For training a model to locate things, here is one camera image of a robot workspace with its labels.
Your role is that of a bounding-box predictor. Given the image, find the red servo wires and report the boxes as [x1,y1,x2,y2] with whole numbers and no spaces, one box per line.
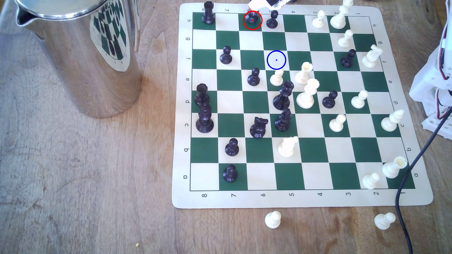
[437,44,451,120]

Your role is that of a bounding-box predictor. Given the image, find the white bishop chess piece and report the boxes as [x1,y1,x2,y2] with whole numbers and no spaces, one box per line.
[381,109,405,132]

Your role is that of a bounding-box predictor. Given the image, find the black power cable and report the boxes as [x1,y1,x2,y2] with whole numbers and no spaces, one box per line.
[395,107,452,254]

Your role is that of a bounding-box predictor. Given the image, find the white pawn chess piece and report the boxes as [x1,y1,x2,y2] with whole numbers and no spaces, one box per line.
[265,211,282,229]
[362,172,381,190]
[338,30,354,48]
[374,212,397,230]
[329,114,347,133]
[270,69,285,87]
[312,10,327,29]
[351,90,369,109]

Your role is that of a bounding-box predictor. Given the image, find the stainless steel pitcher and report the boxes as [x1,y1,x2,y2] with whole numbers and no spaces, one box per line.
[14,0,143,118]

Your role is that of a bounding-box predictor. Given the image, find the white king chess piece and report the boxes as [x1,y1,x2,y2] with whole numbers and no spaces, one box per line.
[330,0,354,30]

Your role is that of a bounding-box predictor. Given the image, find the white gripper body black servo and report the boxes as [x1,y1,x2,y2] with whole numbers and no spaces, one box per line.
[261,0,286,10]

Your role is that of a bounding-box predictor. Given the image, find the black pawn chess piece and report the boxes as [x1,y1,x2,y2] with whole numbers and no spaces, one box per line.
[223,164,238,183]
[225,138,239,157]
[322,90,338,109]
[220,46,233,65]
[340,49,357,68]
[266,10,279,29]
[247,68,261,87]

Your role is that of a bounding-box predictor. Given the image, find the green and cream chess mat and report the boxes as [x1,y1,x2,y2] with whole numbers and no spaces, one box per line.
[172,3,434,209]

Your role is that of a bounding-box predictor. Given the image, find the white rook chess piece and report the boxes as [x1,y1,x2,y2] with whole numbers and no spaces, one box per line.
[382,156,408,179]
[295,62,314,85]

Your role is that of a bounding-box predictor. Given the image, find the black bishop chess piece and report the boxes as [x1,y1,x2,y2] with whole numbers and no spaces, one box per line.
[274,108,292,132]

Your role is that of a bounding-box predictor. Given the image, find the white perforated base plate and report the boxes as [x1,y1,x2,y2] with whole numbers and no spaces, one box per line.
[422,112,452,140]

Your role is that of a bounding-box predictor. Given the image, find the black rook chess piece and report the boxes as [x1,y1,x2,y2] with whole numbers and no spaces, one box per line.
[194,83,210,106]
[202,1,216,25]

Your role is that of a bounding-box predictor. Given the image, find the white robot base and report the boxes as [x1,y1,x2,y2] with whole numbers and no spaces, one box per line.
[410,63,452,119]

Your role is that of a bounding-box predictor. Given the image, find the white queen chess piece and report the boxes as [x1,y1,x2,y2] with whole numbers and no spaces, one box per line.
[296,78,320,109]

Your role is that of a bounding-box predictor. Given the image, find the white knight chess piece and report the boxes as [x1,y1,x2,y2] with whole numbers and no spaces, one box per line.
[278,136,299,158]
[362,44,383,68]

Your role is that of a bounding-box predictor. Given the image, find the black knight chess piece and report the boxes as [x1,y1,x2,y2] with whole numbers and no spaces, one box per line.
[245,10,261,28]
[250,117,269,139]

